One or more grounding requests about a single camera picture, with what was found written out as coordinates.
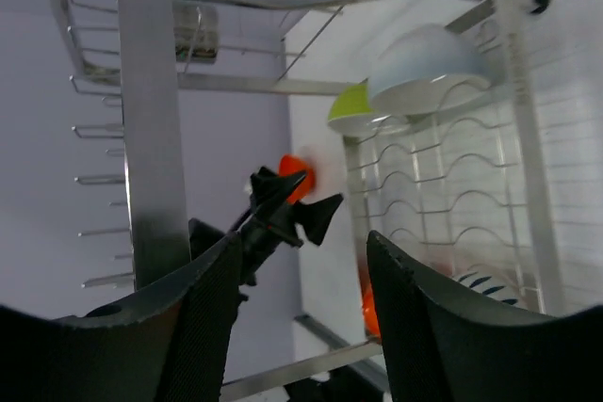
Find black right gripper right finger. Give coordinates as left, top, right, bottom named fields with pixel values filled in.
left=367, top=231, right=602, bottom=401

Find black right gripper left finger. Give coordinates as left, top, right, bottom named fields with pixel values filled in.
left=1, top=233, right=242, bottom=401

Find metal cutlery holder cup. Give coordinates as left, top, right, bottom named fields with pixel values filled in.
left=172, top=2, right=220, bottom=64

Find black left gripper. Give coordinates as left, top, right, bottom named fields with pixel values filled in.
left=188, top=167, right=344, bottom=286

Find stainless steel dish rack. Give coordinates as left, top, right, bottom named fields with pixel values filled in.
left=46, top=0, right=603, bottom=402

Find orange bowl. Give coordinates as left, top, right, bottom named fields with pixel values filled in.
left=277, top=153, right=317, bottom=205
left=360, top=267, right=381, bottom=337

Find black and white striped bowl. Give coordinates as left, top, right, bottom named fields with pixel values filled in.
left=452, top=266, right=528, bottom=310

